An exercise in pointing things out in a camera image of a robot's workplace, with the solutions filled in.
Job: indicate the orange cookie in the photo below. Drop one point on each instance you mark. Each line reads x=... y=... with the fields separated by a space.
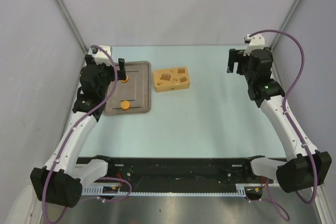
x=125 y=105
x=126 y=80

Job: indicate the gold cookie tin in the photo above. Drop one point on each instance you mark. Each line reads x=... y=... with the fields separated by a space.
x=172 y=88

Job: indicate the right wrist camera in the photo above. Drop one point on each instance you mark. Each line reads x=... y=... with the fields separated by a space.
x=253 y=42

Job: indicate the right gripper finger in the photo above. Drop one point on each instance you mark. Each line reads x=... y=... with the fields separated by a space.
x=233 y=55
x=231 y=63

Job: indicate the steel baking tray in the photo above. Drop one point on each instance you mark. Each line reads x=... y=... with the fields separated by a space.
x=137 y=90

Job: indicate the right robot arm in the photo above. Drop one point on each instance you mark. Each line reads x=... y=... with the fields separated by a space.
x=305 y=166

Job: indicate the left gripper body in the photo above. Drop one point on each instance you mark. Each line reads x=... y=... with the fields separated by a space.
x=108 y=74

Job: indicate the steel tin lid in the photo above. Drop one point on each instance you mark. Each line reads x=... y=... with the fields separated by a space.
x=171 y=78

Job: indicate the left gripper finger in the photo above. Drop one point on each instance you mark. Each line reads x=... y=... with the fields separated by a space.
x=121 y=63
x=122 y=75

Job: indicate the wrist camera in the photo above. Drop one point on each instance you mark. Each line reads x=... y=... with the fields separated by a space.
x=253 y=42
x=102 y=57

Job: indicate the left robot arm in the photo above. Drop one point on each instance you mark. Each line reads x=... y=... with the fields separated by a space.
x=59 y=182

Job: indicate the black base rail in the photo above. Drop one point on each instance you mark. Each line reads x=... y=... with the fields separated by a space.
x=195 y=175

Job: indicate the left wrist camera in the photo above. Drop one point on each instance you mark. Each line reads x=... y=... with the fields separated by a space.
x=102 y=57

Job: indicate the white cable duct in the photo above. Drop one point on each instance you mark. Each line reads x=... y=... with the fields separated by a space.
x=238 y=190

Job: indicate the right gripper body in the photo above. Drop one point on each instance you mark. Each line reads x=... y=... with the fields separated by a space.
x=248 y=74

